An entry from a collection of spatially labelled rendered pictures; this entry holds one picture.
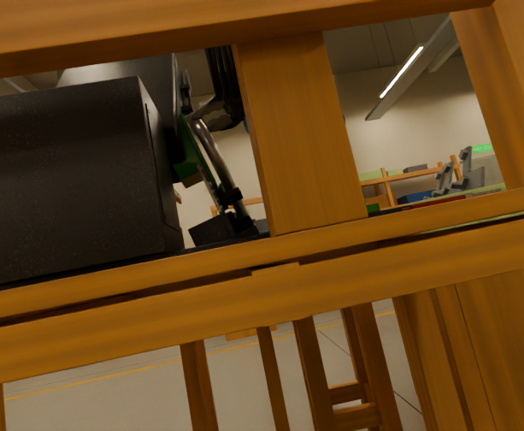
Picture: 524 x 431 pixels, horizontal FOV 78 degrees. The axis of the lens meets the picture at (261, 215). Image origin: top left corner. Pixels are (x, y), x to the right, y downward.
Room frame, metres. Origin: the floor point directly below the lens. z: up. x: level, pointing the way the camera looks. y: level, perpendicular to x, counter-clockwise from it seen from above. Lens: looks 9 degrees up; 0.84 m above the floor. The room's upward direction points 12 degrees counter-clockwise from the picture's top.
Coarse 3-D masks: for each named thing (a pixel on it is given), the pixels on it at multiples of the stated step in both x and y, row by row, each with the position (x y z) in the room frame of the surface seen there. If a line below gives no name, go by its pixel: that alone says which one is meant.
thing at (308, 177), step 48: (240, 48) 0.46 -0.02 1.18; (288, 48) 0.47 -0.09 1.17; (480, 48) 0.54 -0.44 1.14; (288, 96) 0.46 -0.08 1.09; (336, 96) 0.47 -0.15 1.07; (480, 96) 0.57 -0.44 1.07; (288, 144) 0.46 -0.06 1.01; (336, 144) 0.47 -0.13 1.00; (288, 192) 0.46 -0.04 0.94; (336, 192) 0.47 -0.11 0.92
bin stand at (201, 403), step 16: (192, 352) 1.20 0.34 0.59; (272, 352) 1.22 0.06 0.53; (192, 368) 1.20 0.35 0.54; (208, 368) 1.44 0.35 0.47; (272, 368) 1.22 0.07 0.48; (192, 384) 1.20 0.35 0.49; (208, 384) 1.40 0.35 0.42; (272, 384) 1.22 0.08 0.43; (192, 400) 1.20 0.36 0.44; (208, 400) 1.40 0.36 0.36; (272, 400) 1.22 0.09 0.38; (192, 416) 1.20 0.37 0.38; (208, 416) 1.40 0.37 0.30
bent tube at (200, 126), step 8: (192, 112) 0.76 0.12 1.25; (200, 120) 0.76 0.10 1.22; (192, 128) 0.78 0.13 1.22; (200, 128) 0.72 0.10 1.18; (200, 136) 0.71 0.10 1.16; (208, 136) 0.71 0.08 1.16; (208, 144) 0.71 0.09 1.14; (208, 152) 0.71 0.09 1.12; (216, 152) 0.71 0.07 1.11; (216, 160) 0.71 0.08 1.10; (224, 160) 0.73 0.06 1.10; (216, 168) 0.73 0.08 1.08; (224, 168) 0.73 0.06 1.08; (224, 176) 0.74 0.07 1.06; (224, 184) 0.76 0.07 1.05; (232, 184) 0.77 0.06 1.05; (240, 200) 0.83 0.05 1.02; (240, 208) 0.84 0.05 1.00; (248, 208) 0.88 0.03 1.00; (240, 216) 0.86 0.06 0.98
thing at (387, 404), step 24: (360, 312) 1.32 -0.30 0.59; (312, 336) 1.32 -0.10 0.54; (360, 336) 1.35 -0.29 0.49; (312, 360) 1.32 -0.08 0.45; (360, 360) 1.56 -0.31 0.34; (384, 360) 1.33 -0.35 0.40; (312, 384) 1.32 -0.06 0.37; (360, 384) 1.57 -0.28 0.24; (384, 384) 1.33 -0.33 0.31; (312, 408) 1.56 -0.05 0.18; (360, 408) 1.35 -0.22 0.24; (384, 408) 1.32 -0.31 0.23
